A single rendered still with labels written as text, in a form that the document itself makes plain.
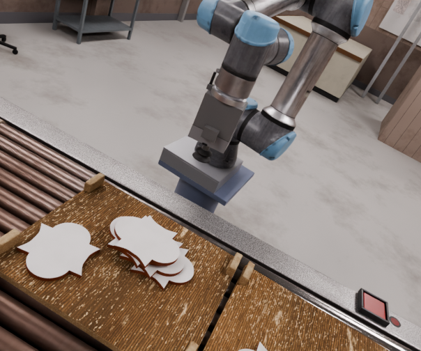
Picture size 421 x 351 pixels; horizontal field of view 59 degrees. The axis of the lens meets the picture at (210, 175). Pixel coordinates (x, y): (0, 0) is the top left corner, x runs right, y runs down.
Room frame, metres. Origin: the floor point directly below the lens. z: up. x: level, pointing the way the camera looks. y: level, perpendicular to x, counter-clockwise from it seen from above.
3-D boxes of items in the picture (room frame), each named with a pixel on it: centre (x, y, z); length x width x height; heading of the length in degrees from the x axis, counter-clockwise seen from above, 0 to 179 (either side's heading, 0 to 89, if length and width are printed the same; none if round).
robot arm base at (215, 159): (1.16, 0.01, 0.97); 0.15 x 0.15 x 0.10
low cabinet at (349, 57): (7.41, -0.87, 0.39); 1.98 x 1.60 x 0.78; 166
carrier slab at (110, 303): (0.55, 0.08, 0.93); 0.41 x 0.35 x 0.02; 81
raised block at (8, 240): (0.45, 0.29, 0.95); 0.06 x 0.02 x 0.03; 171
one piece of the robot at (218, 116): (0.72, 0.04, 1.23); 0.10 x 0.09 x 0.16; 177
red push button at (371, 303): (0.75, -0.52, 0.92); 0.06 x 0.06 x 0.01; 82
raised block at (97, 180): (0.71, 0.25, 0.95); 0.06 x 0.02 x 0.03; 171
